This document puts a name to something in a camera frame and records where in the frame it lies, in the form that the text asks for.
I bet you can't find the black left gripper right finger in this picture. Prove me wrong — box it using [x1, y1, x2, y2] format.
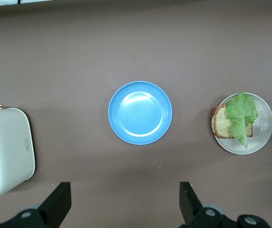
[178, 181, 271, 228]

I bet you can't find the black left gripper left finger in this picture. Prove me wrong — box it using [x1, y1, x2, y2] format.
[0, 181, 72, 228]

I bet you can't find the brown bread slice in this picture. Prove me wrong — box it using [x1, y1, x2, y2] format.
[211, 104, 253, 138]

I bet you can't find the green lettuce leaf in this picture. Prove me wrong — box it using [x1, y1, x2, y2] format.
[225, 89, 259, 149]

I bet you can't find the beige plate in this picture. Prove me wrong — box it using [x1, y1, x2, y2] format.
[213, 92, 272, 155]

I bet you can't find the blue plate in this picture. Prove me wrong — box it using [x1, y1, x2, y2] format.
[107, 81, 173, 145]

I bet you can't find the cream white toaster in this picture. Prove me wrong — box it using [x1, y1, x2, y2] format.
[0, 104, 36, 202]

